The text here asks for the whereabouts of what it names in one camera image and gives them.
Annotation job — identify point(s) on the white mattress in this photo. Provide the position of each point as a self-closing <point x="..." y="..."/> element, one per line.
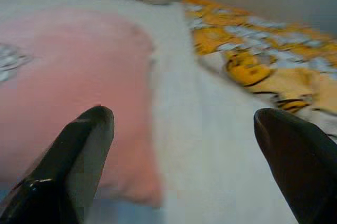
<point x="200" y="129"/>

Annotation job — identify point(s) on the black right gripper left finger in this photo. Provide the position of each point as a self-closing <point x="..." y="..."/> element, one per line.
<point x="65" y="160"/>

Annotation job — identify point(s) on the pink pillow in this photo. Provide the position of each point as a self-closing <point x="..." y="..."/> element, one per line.
<point x="79" y="71"/>

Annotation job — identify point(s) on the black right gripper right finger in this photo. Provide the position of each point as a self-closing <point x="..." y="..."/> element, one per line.
<point x="300" y="160"/>

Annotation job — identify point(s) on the yellow egg-print duvet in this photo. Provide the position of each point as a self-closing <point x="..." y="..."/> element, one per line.
<point x="263" y="39"/>

